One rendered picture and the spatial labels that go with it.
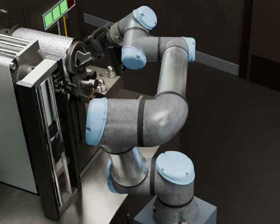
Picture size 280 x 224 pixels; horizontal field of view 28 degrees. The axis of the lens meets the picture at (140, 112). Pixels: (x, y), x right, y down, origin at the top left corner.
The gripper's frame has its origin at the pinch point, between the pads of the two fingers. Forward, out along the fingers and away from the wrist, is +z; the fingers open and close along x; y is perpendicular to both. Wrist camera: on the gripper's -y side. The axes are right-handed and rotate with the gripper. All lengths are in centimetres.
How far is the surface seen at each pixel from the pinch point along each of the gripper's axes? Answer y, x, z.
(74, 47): 6.8, 0.1, -1.6
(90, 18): -7, -218, 177
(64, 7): 18, -44, 31
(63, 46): 9.2, 1.3, 0.9
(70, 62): 3.8, 3.8, 1.0
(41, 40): 15.4, 0.8, 7.9
